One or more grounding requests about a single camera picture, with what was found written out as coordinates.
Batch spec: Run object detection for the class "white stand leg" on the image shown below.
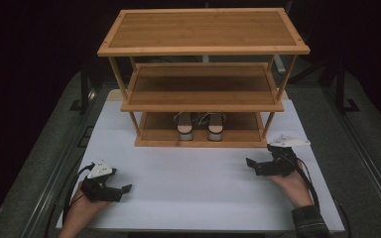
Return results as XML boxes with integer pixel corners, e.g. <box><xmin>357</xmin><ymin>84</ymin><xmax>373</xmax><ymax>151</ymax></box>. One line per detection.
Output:
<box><xmin>272</xmin><ymin>54</ymin><xmax>288</xmax><ymax>74</ymax></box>

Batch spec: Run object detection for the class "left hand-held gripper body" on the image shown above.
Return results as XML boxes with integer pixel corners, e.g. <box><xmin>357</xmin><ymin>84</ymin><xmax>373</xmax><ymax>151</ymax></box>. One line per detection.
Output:
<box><xmin>79</xmin><ymin>159</ymin><xmax>123</xmax><ymax>203</ymax></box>

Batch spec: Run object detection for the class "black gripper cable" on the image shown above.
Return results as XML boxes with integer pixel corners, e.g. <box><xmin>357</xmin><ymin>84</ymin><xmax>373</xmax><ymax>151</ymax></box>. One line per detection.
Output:
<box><xmin>279</xmin><ymin>153</ymin><xmax>352</xmax><ymax>238</ymax></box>
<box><xmin>61</xmin><ymin>163</ymin><xmax>95</xmax><ymax>232</ymax></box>

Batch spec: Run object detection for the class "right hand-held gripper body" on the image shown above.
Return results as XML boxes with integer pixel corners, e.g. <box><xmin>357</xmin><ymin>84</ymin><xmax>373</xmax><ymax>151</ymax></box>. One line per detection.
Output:
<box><xmin>253</xmin><ymin>133</ymin><xmax>312</xmax><ymax>179</ymax></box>

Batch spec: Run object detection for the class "black rhinestone strap heeled sandal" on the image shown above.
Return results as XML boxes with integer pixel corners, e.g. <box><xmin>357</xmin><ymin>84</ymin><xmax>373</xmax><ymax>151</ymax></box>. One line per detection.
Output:
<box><xmin>173</xmin><ymin>111</ymin><xmax>196</xmax><ymax>143</ymax></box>
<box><xmin>198</xmin><ymin>111</ymin><xmax>228</xmax><ymax>143</ymax></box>

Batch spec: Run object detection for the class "black metal stand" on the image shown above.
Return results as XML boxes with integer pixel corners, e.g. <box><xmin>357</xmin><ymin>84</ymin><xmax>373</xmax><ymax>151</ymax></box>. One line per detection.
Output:
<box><xmin>68</xmin><ymin>60</ymin><xmax>97</xmax><ymax>115</ymax></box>
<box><xmin>333</xmin><ymin>59</ymin><xmax>361</xmax><ymax>115</ymax></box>

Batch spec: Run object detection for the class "person's left hand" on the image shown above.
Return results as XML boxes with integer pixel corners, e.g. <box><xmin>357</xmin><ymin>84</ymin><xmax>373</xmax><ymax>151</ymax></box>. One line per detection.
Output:
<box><xmin>67</xmin><ymin>183</ymin><xmax>112</xmax><ymax>221</ymax></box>

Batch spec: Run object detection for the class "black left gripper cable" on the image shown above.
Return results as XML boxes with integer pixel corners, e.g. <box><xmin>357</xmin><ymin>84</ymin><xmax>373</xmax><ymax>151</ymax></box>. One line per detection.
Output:
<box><xmin>61</xmin><ymin>163</ymin><xmax>95</xmax><ymax>232</ymax></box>

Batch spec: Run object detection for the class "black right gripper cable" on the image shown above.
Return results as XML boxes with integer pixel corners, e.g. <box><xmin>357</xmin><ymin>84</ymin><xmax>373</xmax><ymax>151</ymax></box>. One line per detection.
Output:
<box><xmin>279</xmin><ymin>153</ymin><xmax>352</xmax><ymax>238</ymax></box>

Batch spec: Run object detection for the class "person's right hand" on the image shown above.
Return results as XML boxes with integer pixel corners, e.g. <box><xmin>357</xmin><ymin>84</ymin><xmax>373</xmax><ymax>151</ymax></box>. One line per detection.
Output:
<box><xmin>267</xmin><ymin>161</ymin><xmax>315</xmax><ymax>209</ymax></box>

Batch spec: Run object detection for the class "wooden three-tier shoe rack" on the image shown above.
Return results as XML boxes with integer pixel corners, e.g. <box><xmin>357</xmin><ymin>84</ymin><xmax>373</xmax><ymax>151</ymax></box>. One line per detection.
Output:
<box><xmin>96</xmin><ymin>7</ymin><xmax>312</xmax><ymax>149</ymax></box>

